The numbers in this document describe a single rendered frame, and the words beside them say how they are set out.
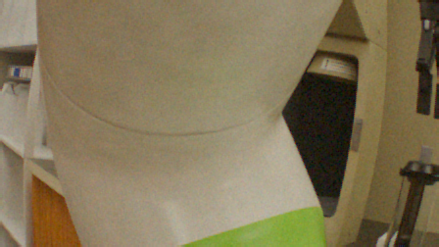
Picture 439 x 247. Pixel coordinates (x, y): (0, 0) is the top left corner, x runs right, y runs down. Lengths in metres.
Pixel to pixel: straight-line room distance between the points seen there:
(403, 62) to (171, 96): 1.37
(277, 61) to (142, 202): 0.08
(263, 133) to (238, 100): 0.05
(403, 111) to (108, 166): 1.32
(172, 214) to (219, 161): 0.03
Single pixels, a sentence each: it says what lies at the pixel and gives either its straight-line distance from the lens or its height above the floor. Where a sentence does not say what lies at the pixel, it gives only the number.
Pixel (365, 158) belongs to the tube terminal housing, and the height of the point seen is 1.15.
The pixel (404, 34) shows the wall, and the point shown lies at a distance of 1.53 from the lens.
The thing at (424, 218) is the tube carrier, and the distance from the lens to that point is 0.82.
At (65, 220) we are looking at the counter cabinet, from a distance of 1.45.
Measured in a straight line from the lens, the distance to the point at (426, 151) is 0.83.
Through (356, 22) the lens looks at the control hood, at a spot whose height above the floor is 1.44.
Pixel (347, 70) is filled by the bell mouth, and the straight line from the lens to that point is 1.15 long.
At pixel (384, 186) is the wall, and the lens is 1.51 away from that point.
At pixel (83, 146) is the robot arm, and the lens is 0.22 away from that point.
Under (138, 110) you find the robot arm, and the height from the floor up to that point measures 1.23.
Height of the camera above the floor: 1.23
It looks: 3 degrees down
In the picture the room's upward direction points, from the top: 9 degrees clockwise
